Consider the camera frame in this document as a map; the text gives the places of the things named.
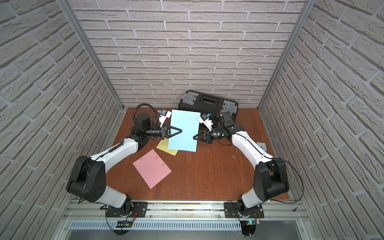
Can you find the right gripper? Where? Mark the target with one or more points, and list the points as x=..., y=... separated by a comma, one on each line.
x=207, y=139

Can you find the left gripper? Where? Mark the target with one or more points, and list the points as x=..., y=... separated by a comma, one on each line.
x=165, y=131

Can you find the light blue paper sheet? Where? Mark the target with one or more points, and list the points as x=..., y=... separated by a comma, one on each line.
x=188, y=122

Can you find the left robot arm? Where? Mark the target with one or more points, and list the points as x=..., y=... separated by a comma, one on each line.
x=88, y=177

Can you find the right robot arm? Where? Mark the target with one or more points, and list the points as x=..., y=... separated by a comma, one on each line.
x=270, y=176

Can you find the yellow paper sheet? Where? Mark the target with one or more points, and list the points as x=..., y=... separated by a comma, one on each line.
x=164, y=146

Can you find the black plastic toolbox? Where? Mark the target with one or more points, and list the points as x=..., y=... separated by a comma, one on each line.
x=204, y=104

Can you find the pink paper sheet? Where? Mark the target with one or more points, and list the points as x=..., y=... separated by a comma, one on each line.
x=150, y=169

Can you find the small teal alarm clock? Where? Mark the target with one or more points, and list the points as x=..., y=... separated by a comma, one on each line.
x=262, y=146

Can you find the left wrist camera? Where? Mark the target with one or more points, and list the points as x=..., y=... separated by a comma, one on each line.
x=163, y=115

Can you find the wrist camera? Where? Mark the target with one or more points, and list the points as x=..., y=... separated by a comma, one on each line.
x=207, y=121
x=163, y=115

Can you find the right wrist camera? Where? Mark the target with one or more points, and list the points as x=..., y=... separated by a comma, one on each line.
x=207, y=121

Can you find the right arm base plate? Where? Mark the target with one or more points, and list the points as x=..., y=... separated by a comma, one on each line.
x=243, y=210

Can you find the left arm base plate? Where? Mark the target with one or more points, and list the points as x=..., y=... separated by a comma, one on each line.
x=129, y=209

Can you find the aluminium front rail frame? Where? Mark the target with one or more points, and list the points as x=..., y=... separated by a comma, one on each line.
x=181, y=215

